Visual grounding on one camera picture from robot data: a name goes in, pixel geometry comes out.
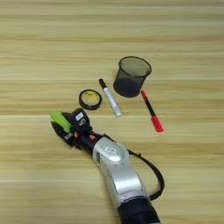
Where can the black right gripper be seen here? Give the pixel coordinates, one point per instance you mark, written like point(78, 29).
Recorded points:
point(86, 140)

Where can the green rectangular block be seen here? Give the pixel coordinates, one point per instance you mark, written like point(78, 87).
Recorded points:
point(59, 119)

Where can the black adhesive tape roll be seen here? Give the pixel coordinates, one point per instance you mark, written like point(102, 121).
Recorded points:
point(82, 104)

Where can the white marker with black cap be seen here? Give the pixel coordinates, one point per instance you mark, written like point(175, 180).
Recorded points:
point(112, 103)

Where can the black mesh pen cup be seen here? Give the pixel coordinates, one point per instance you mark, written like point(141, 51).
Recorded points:
point(127, 86)

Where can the red and black pen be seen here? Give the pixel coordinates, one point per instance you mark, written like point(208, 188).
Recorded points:
point(157, 124)

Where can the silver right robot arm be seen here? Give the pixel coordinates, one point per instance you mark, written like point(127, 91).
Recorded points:
point(122, 175)

